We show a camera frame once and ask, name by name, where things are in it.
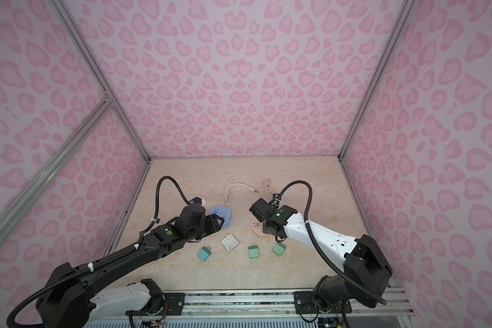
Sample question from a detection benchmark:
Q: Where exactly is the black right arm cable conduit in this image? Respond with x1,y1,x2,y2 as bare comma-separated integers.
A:
272,180,388,306

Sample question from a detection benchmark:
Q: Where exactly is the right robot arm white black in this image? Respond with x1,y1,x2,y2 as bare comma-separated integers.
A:
250,198,393,313

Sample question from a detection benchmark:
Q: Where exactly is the white power strip cable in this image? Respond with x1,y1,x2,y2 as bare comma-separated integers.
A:
221,180,258,207

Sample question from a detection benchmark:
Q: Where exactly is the aluminium frame profile left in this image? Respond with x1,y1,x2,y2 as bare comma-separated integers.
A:
0,1,153,255

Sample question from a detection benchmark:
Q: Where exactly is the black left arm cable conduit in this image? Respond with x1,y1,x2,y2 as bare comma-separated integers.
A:
5,175,191,328

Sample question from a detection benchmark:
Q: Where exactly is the green plug adapter middle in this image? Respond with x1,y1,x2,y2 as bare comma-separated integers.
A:
248,245,260,259

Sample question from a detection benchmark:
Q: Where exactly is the green plug adapter right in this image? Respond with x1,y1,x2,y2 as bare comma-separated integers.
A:
272,242,286,257

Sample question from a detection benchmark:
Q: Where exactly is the teal plug adapter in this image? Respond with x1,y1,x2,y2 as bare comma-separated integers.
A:
197,246,212,262

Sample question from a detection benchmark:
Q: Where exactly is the white square plug adapter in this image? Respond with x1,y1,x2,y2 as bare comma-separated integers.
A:
221,234,239,252

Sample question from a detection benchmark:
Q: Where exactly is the blue square power strip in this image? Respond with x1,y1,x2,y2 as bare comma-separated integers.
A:
210,206,232,228

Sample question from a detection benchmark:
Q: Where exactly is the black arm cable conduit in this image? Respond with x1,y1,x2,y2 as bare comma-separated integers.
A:
272,180,388,306
5,175,191,328

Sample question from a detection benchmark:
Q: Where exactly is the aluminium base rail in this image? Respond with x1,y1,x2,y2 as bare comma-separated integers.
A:
89,288,419,327

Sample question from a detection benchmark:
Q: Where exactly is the pink round power strip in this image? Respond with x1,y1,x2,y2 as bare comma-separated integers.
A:
251,220,270,238

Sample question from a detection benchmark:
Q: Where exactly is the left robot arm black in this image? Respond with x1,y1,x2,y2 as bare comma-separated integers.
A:
36,204,224,327

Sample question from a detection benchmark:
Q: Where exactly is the green plug adapter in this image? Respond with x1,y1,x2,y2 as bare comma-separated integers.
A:
248,245,260,259
272,242,286,257

